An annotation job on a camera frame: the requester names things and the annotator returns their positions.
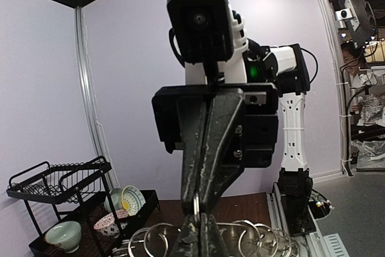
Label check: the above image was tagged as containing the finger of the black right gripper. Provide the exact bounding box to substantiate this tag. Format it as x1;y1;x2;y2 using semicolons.
177;95;208;214
199;88;244;214

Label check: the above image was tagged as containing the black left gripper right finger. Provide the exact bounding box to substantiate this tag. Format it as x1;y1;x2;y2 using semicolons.
200;213;229;257

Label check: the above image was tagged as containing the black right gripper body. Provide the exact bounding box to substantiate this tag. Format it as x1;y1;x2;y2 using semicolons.
150;82;280;197

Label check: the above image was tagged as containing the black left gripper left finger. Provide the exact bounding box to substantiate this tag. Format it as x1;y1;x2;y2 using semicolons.
170;214;199;257

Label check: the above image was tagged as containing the metal disc with key rings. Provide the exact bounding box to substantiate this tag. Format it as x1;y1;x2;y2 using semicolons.
112;214;309;256

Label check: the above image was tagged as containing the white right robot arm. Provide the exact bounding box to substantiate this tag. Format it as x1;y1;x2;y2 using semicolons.
152;40;313;236

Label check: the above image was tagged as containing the yellow flower plate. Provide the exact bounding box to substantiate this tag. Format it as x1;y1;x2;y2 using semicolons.
121;185;146;217

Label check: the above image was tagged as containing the pink patterned bowl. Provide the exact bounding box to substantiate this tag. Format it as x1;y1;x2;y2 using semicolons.
93;209;129;238

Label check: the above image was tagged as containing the celadon green bowl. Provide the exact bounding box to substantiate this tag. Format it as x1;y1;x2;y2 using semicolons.
44;221;82;253

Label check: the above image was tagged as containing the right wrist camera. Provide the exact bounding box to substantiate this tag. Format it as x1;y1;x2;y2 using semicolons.
167;0;248;85

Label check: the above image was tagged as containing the aluminium front rail base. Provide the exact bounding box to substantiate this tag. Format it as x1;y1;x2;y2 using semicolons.
267;182;349;256

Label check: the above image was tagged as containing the black wire dish rack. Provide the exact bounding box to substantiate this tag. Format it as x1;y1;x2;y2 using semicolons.
6;156;160;256

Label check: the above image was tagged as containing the right aluminium frame post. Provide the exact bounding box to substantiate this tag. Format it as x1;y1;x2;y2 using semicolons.
73;5;118;191

